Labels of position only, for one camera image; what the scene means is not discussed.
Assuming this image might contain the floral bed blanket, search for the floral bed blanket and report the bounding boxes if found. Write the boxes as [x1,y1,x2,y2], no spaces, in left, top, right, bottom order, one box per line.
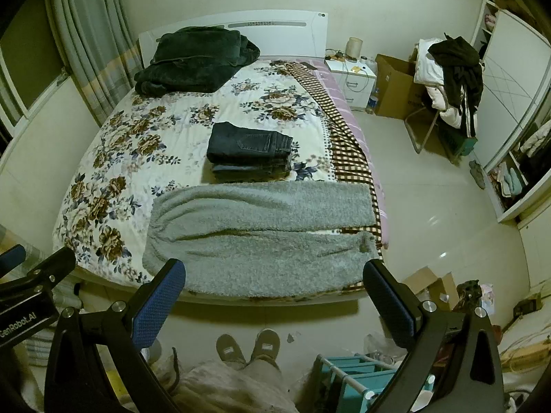
[52,58,388,287]

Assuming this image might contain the dark green plush coat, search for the dark green plush coat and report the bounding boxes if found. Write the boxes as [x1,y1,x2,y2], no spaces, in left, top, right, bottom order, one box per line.
[135,26,261,97]

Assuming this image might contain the person's left shoe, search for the person's left shoe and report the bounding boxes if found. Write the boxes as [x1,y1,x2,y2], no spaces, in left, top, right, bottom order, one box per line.
[216,334,247,369]

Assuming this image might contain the brown cardboard box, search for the brown cardboard box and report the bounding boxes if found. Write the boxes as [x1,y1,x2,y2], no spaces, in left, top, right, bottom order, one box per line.
[374,54,426,119]

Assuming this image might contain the window frame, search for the window frame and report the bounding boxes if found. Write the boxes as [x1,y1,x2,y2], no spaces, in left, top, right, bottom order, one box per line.
[1,17,66,127]

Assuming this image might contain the person's grey trouser legs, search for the person's grey trouser legs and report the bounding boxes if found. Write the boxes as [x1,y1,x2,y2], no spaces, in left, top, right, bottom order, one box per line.
[152,355,297,412]

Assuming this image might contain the grey fleece pants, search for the grey fleece pants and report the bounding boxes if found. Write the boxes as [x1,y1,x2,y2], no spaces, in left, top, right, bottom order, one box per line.
[142,181,379,297]

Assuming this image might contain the chair with piled clothes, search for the chair with piled clothes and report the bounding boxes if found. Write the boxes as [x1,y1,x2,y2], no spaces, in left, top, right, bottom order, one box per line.
[413,35,485,153]

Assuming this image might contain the white nightstand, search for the white nightstand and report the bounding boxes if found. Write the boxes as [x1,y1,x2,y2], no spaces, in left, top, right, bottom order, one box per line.
[325,60,376,109]

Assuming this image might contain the grey striped curtain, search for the grey striped curtain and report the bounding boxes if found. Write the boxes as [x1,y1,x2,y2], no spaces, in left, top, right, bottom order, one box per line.
[47,0,142,124]

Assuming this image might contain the small open cardboard box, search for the small open cardboard box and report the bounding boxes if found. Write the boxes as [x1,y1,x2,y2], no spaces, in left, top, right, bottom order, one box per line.
[404,267,459,310]

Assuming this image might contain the teal white drying rack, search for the teal white drying rack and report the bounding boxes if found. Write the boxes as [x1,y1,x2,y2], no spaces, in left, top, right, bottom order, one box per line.
[312,353,435,412]

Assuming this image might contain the person's right shoe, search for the person's right shoe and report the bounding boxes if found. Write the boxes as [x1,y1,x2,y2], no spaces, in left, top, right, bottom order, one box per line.
[250,328,280,367]

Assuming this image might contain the person's shoe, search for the person's shoe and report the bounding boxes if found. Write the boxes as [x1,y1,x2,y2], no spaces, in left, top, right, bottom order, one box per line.
[250,328,280,367]
[216,334,247,369]

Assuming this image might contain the white wardrobe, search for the white wardrobe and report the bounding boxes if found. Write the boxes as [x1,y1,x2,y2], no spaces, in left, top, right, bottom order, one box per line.
[471,0,550,222]

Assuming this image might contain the folded dark jeans stack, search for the folded dark jeans stack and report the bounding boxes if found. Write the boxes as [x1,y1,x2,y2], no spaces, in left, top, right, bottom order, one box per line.
[206,121,293,182]

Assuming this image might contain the cream table lamp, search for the cream table lamp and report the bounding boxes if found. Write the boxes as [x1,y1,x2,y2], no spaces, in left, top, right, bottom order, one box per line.
[345,36,363,61]

